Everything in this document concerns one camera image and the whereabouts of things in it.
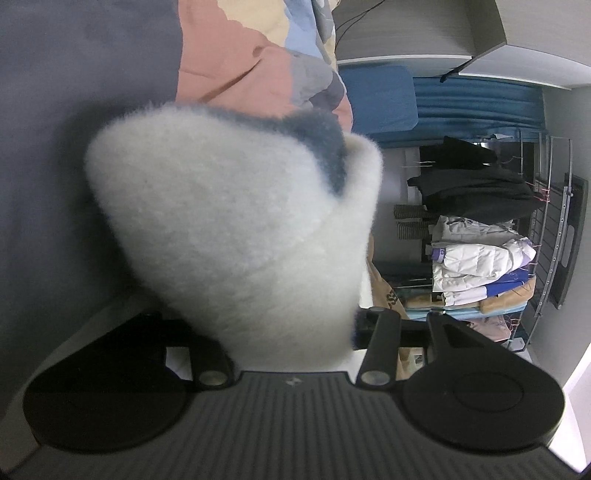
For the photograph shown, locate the blue and white hanging garment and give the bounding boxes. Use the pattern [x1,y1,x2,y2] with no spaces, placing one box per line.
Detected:
[441,270,529,306]

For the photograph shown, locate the checkered pastel quilt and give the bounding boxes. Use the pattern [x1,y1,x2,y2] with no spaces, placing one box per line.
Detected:
[0,0,354,365]

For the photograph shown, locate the white puffer jacket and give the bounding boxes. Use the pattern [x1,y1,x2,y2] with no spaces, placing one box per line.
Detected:
[430,215,537,292]

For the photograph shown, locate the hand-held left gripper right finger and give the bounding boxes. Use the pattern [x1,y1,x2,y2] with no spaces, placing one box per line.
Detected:
[352,307,482,391]

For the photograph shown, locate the black hanging shirt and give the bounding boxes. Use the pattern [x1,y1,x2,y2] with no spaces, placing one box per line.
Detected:
[418,135,498,169]

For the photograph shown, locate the striped hanging garment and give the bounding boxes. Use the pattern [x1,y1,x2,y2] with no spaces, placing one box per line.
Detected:
[393,204,435,241]

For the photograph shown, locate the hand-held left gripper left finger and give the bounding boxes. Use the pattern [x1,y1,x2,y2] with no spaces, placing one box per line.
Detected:
[131,312,235,390]

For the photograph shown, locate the pink hanging pants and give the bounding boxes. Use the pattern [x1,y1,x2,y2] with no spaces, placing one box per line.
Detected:
[466,316,522,344]

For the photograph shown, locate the black cable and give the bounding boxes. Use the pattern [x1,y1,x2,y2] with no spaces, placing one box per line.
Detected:
[335,0,386,35]

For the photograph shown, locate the tan hanging hoodie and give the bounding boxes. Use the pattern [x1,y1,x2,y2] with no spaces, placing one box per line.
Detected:
[404,276,537,319]

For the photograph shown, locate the white blue-striped fleece sweater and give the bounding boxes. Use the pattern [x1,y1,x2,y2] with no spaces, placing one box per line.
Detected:
[83,102,385,381]

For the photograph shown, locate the blue curtain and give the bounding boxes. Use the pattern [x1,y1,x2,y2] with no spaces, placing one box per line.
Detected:
[379,75,544,149]

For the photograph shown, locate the brown hoodie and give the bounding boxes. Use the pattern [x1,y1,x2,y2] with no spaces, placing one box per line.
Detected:
[366,249,432,381]

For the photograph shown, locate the metal clothes rack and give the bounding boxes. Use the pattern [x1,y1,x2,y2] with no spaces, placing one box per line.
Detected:
[480,131,578,354]

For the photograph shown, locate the black hanging jacket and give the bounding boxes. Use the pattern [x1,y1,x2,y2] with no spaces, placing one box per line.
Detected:
[406,167,536,221]

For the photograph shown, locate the grey bedside cabinet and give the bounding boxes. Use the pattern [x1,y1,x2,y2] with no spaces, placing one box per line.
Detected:
[331,0,591,90]

